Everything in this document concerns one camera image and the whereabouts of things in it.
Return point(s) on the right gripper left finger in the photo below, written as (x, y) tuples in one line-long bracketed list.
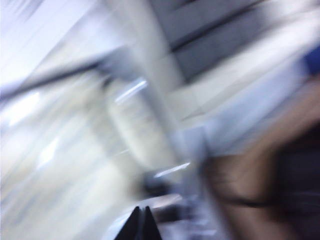
[(136, 225)]

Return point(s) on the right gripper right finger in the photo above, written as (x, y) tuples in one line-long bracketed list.
[(152, 227)]

